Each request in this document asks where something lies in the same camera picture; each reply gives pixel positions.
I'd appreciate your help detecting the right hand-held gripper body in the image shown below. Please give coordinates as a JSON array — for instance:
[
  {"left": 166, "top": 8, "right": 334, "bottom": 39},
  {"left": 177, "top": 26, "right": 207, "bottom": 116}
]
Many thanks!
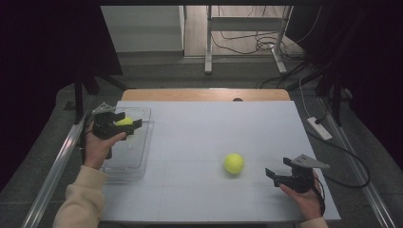
[{"left": 274, "top": 154, "right": 331, "bottom": 194}]

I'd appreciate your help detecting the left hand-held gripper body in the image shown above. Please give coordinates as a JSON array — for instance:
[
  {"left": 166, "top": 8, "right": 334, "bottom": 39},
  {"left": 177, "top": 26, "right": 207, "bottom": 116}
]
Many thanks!
[{"left": 91, "top": 102, "right": 136, "bottom": 141}]

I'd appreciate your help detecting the yellow tennis ball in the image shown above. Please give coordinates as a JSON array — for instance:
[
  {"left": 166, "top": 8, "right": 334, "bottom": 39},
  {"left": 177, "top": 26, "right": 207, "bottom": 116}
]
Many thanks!
[
  {"left": 115, "top": 116, "right": 135, "bottom": 127},
  {"left": 223, "top": 153, "right": 245, "bottom": 175}
]

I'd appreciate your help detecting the clear plastic container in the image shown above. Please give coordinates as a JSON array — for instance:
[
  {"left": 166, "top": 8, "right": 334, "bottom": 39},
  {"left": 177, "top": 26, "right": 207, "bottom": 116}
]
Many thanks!
[{"left": 100, "top": 106, "right": 155, "bottom": 184}]

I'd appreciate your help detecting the person's right hand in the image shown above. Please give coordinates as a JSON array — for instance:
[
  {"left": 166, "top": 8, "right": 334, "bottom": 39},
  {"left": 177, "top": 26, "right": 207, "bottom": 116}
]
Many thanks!
[{"left": 278, "top": 170, "right": 324, "bottom": 221}]

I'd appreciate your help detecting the person's left hand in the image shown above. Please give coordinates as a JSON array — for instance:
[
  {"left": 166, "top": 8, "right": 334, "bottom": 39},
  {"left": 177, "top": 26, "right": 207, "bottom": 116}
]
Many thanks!
[{"left": 83, "top": 122, "right": 127, "bottom": 170}]

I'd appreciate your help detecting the black metal stand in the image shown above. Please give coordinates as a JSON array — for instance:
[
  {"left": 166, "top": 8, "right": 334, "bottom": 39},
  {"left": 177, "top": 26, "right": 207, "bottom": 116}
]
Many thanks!
[
  {"left": 317, "top": 63, "right": 346, "bottom": 126},
  {"left": 73, "top": 67, "right": 127, "bottom": 124}
]

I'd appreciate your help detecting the white power strip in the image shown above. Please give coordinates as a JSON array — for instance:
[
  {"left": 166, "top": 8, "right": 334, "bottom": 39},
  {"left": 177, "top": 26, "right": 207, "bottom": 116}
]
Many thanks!
[{"left": 306, "top": 116, "right": 334, "bottom": 142}]

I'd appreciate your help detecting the white table mat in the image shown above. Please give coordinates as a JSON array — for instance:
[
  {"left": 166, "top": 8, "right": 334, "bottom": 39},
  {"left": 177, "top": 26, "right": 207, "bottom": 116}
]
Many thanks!
[{"left": 74, "top": 100, "right": 341, "bottom": 222}]

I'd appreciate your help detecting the black curtain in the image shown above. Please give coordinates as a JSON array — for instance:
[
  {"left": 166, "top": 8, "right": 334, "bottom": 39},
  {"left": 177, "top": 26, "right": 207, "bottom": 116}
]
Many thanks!
[
  {"left": 286, "top": 0, "right": 403, "bottom": 172},
  {"left": 0, "top": 0, "right": 123, "bottom": 191}
]

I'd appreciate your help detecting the white cabinet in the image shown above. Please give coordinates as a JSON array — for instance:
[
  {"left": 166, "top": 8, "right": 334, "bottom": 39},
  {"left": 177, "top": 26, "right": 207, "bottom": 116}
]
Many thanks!
[{"left": 100, "top": 5, "right": 185, "bottom": 53}]

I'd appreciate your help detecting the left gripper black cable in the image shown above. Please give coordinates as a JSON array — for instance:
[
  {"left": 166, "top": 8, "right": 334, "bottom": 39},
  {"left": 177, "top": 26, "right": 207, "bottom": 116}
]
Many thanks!
[{"left": 78, "top": 114, "right": 95, "bottom": 165}]

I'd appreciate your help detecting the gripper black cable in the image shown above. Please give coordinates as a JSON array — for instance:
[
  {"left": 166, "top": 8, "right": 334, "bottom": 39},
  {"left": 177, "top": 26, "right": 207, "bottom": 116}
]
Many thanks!
[
  {"left": 305, "top": 129, "right": 372, "bottom": 217},
  {"left": 78, "top": 114, "right": 95, "bottom": 165}
]

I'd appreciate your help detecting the black plug with cable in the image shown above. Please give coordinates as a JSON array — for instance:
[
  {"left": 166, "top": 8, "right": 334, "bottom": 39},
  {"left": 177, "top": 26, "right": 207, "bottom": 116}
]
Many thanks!
[{"left": 314, "top": 94, "right": 331, "bottom": 125}]

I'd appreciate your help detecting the white power strip cable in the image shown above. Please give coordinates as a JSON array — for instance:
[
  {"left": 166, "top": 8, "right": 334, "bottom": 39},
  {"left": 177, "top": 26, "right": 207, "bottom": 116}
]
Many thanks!
[{"left": 298, "top": 79, "right": 313, "bottom": 119}]

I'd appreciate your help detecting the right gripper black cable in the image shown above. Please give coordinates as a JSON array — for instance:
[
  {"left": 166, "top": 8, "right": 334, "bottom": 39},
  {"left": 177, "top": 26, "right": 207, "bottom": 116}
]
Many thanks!
[{"left": 305, "top": 129, "right": 372, "bottom": 217}]

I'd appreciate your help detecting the aluminium floor rail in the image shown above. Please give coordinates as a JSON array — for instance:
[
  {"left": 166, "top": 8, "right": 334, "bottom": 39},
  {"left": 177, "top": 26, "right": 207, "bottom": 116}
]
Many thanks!
[
  {"left": 21, "top": 108, "right": 91, "bottom": 228},
  {"left": 319, "top": 98, "right": 397, "bottom": 228}
]

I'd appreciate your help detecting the tangle of black floor cables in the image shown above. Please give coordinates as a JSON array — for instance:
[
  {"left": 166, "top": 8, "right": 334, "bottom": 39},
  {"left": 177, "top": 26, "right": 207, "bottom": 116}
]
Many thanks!
[{"left": 211, "top": 5, "right": 322, "bottom": 90}]

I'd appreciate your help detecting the white desk frame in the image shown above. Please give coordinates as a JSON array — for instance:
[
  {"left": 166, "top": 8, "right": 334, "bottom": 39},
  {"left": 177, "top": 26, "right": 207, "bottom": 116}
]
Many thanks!
[{"left": 203, "top": 5, "right": 294, "bottom": 75}]

